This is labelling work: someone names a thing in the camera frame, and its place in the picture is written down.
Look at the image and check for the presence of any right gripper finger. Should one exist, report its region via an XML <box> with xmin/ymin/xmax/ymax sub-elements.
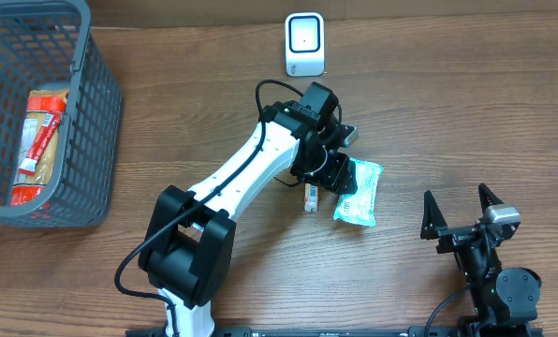
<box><xmin>420</xmin><ymin>190</ymin><xmax>448</xmax><ymax>240</ymax></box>
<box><xmin>477</xmin><ymin>183</ymin><xmax>503</xmax><ymax>212</ymax></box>

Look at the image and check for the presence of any small orange white box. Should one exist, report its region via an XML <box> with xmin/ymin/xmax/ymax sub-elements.
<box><xmin>304</xmin><ymin>183</ymin><xmax>318</xmax><ymax>212</ymax></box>

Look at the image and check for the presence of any teal snack packet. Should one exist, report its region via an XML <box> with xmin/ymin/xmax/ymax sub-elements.
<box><xmin>333</xmin><ymin>158</ymin><xmax>384</xmax><ymax>227</ymax></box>

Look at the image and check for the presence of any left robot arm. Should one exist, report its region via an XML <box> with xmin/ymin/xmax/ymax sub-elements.
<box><xmin>138</xmin><ymin>82</ymin><xmax>358</xmax><ymax>336</ymax></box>

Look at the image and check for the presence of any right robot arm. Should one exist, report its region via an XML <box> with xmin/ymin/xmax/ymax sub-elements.
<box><xmin>420</xmin><ymin>183</ymin><xmax>543</xmax><ymax>337</ymax></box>

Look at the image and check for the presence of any white barcode scanner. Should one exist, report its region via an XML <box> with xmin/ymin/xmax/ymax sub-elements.
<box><xmin>285</xmin><ymin>12</ymin><xmax>325</xmax><ymax>77</ymax></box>

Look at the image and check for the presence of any red white stick packet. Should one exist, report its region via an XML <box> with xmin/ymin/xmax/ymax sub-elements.
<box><xmin>19</xmin><ymin>111</ymin><xmax>61</xmax><ymax>176</ymax></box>

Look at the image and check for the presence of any orange noodle packet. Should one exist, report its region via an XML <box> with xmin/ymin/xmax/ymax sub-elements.
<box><xmin>10</xmin><ymin>89</ymin><xmax>69</xmax><ymax>206</ymax></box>

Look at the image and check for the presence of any grey plastic mesh basket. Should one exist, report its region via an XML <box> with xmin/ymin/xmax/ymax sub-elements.
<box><xmin>0</xmin><ymin>0</ymin><xmax>124</xmax><ymax>227</ymax></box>

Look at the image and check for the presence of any right black cable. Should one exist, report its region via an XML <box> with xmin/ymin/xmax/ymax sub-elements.
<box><xmin>423</xmin><ymin>285</ymin><xmax>472</xmax><ymax>337</ymax></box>

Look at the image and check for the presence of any black cable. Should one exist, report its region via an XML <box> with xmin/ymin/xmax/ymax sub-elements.
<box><xmin>113</xmin><ymin>79</ymin><xmax>308</xmax><ymax>337</ymax></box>
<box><xmin>423</xmin><ymin>285</ymin><xmax>472</xmax><ymax>337</ymax></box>

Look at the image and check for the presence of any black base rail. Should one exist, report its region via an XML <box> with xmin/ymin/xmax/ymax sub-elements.
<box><xmin>125</xmin><ymin>326</ymin><xmax>544</xmax><ymax>337</ymax></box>

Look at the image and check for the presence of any left black cable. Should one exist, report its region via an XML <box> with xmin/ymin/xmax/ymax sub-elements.
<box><xmin>113</xmin><ymin>79</ymin><xmax>308</xmax><ymax>337</ymax></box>

